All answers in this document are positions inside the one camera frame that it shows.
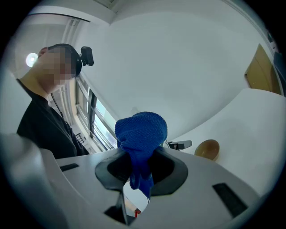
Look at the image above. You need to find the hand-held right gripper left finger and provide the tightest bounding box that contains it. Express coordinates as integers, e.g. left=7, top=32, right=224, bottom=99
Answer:
left=0, top=133, right=132, bottom=229

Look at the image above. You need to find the black headset cable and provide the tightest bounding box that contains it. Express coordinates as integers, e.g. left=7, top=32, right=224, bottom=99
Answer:
left=50, top=92, right=68, bottom=124

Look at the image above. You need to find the black head-mounted camera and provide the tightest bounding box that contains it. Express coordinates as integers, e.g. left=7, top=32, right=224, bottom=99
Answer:
left=80, top=46, right=95, bottom=67

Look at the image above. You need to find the person's head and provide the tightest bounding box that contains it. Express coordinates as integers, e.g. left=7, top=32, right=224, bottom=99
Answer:
left=17, top=43, right=83, bottom=95

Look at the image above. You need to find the dark round bowl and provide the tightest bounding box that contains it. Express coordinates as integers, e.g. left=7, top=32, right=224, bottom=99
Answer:
left=194, top=139, right=220, bottom=162

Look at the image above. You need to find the round ceiling lamp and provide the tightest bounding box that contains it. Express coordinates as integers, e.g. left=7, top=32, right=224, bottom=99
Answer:
left=25, top=52, right=39, bottom=68

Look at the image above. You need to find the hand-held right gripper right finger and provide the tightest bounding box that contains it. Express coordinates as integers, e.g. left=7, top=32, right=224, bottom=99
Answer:
left=131, top=146, right=262, bottom=229

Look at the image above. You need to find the large window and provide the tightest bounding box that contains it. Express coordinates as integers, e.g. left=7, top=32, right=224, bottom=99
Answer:
left=74, top=75, right=119, bottom=152

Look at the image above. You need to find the blue cloth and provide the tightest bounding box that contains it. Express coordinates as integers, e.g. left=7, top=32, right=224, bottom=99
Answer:
left=114, top=111, right=168, bottom=199

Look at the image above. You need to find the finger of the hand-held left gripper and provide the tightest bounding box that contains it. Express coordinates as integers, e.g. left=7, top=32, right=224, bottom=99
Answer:
left=166, top=140, right=193, bottom=150

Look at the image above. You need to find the person's black shirt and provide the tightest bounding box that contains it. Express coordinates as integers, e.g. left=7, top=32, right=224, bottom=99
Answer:
left=16, top=78, right=90, bottom=160

